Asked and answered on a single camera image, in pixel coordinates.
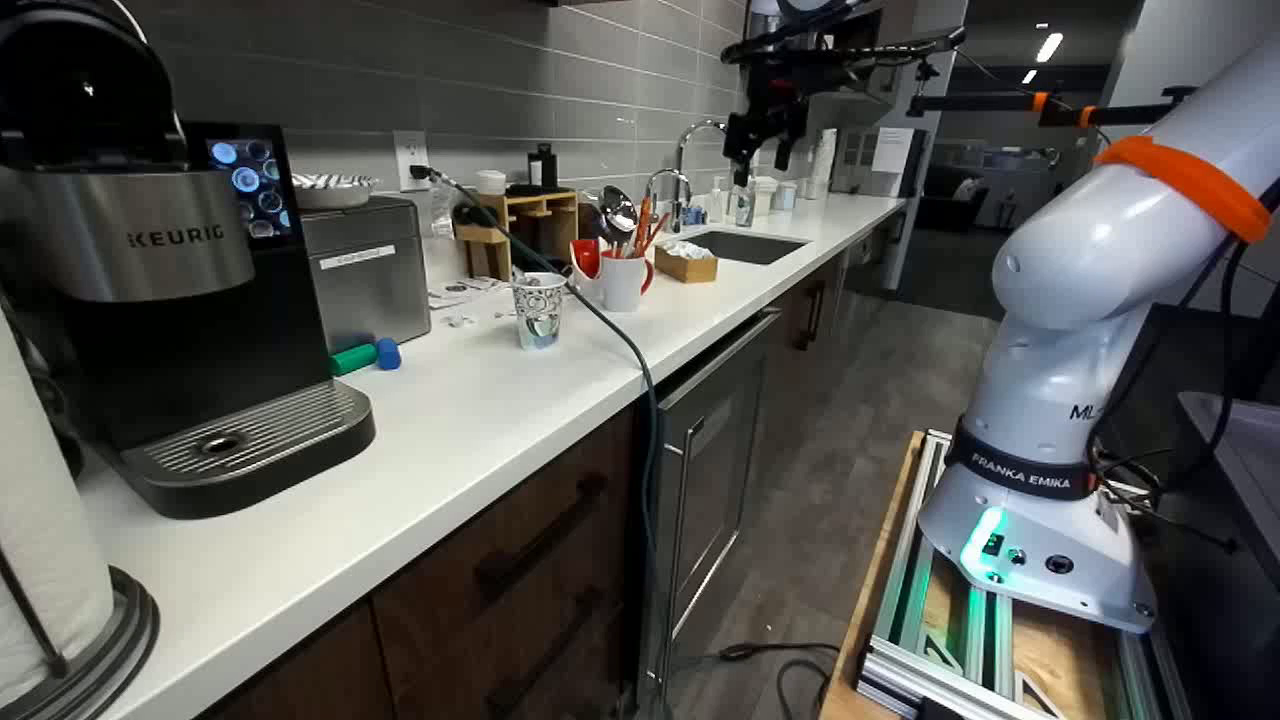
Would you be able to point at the brown wooden cabinet drawers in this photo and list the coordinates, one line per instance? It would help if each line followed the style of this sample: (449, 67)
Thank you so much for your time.
(452, 584)

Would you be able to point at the black paper towel holder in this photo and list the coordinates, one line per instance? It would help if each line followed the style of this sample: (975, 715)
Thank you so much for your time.
(115, 647)

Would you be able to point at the wooden board beside frame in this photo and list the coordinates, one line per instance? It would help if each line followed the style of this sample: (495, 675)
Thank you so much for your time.
(872, 584)

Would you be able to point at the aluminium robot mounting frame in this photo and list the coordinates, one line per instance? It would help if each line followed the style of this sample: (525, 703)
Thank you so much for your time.
(1002, 640)

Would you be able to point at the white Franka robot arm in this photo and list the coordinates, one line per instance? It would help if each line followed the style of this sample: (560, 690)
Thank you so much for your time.
(1064, 345)

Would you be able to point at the white wall outlet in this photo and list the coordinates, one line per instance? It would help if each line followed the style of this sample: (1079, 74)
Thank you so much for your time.
(410, 158)

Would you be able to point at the silver metal box appliance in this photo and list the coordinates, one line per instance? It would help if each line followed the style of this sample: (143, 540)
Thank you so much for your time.
(367, 274)

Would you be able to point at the brown cabinet under sink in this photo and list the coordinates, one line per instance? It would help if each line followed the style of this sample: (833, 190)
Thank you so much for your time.
(804, 345)

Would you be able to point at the silver metal utensils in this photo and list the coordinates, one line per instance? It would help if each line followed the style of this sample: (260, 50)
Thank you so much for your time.
(618, 227)

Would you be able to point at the clear glass cup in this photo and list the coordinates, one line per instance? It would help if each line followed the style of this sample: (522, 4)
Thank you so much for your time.
(537, 313)

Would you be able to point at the ceiling light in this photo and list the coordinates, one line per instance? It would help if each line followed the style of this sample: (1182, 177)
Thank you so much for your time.
(1048, 47)

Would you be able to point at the dark countertop sink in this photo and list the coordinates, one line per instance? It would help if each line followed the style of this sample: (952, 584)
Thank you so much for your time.
(747, 246)

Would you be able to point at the white paper towel roll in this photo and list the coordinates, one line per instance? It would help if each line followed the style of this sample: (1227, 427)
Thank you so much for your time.
(42, 521)

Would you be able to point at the small wooden box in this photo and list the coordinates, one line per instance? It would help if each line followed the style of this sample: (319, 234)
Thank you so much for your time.
(687, 266)

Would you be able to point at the red spoon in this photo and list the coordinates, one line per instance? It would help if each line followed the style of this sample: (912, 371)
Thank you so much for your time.
(585, 257)

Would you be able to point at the stainless steel dishwasher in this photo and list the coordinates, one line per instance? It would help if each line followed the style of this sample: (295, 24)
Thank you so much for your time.
(713, 464)

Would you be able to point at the wooden utensil holder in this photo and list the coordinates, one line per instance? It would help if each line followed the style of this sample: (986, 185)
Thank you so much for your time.
(522, 227)

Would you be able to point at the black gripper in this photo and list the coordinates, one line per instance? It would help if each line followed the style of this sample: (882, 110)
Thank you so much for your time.
(779, 96)

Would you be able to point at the small bottles by sink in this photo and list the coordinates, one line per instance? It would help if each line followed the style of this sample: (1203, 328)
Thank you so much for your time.
(747, 201)

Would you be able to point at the dark bottle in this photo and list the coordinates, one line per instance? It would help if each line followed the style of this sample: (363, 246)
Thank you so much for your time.
(543, 164)

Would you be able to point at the green and blue small object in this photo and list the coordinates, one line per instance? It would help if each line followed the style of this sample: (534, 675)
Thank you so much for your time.
(367, 354)

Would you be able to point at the black bar with orange clamps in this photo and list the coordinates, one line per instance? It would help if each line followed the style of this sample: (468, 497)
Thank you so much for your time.
(1053, 107)

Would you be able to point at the chrome faucet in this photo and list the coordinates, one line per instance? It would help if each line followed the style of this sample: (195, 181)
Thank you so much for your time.
(677, 174)

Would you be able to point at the black silver Keurig coffee machine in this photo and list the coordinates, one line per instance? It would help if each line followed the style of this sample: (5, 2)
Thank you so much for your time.
(162, 307)

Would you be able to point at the long orange stick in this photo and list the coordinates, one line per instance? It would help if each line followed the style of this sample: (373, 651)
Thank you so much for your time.
(640, 231)

